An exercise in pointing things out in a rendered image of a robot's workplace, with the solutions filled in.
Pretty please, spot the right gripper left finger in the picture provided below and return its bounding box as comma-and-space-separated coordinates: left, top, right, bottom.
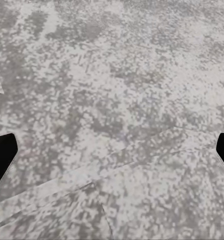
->
0, 133, 18, 180

